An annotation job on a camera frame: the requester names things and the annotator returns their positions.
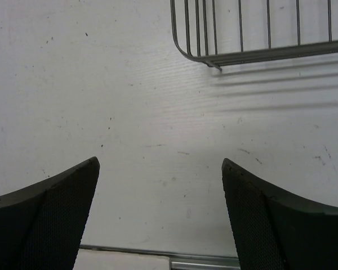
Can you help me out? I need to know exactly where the grey wire dish rack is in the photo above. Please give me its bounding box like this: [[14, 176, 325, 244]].
[[170, 1, 338, 69]]

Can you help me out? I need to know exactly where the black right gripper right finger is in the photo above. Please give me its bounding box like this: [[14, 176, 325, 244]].
[[221, 159, 338, 269]]

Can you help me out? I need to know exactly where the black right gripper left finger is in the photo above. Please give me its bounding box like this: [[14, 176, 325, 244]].
[[0, 156, 100, 269]]

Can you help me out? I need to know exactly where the aluminium table edge rail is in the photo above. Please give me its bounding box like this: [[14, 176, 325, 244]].
[[80, 244, 241, 269]]

